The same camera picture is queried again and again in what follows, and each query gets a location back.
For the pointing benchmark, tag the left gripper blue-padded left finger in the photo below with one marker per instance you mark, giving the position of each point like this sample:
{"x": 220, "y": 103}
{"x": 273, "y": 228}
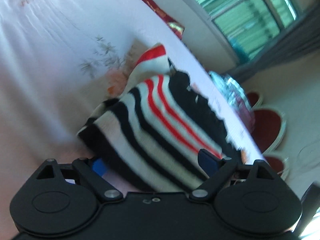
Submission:
{"x": 90, "y": 175}

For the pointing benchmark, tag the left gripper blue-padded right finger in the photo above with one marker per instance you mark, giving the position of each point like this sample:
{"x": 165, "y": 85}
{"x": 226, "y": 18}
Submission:
{"x": 219, "y": 172}

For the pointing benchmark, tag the red black white striped sweater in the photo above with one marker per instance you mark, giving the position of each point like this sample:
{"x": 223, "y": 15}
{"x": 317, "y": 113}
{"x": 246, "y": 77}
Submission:
{"x": 152, "y": 133}

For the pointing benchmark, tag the red heart-shaped headboard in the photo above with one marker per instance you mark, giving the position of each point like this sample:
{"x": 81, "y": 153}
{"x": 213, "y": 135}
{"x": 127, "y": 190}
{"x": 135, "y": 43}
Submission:
{"x": 268, "y": 132}

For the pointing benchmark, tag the white floral bed sheet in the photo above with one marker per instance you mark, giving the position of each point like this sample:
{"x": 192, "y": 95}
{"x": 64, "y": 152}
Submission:
{"x": 52, "y": 80}

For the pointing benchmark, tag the red gold embroidered pillow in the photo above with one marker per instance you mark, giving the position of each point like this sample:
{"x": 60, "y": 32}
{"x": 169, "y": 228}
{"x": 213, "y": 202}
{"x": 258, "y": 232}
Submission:
{"x": 174, "y": 25}

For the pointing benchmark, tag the window with green blinds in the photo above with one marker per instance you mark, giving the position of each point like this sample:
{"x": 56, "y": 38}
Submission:
{"x": 248, "y": 25}

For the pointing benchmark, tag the grey curtain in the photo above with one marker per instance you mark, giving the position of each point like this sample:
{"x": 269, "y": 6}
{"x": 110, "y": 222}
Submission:
{"x": 298, "y": 40}

